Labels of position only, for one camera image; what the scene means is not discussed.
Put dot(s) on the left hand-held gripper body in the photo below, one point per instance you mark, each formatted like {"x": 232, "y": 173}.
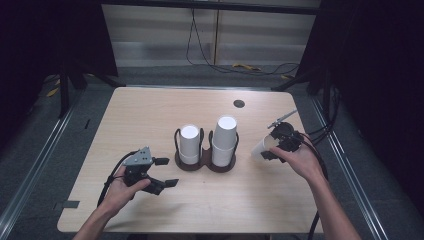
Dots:
{"x": 138, "y": 160}

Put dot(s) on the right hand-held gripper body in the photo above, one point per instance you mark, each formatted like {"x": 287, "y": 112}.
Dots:
{"x": 288, "y": 138}

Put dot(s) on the dark brown double cup holder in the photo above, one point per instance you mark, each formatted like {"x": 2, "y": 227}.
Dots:
{"x": 206, "y": 163}

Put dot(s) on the person's right hand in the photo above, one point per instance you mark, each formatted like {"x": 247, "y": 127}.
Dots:
{"x": 305, "y": 163}

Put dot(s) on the person's left hand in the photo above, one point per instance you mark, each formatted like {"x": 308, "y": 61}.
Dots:
{"x": 120, "y": 195}

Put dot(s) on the dark round table grommet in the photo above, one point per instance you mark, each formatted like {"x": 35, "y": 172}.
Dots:
{"x": 239, "y": 103}

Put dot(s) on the black metal stand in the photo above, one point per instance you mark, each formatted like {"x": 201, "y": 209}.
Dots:
{"x": 64, "y": 93}
{"x": 325, "y": 90}

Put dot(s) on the grey tape strip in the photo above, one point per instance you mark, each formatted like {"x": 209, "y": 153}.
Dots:
{"x": 70, "y": 204}

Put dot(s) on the dark curtain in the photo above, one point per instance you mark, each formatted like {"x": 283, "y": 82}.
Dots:
{"x": 380, "y": 83}
{"x": 40, "y": 43}

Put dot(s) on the metal floor rail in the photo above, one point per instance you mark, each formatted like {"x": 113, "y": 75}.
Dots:
{"x": 346, "y": 166}
{"x": 36, "y": 160}

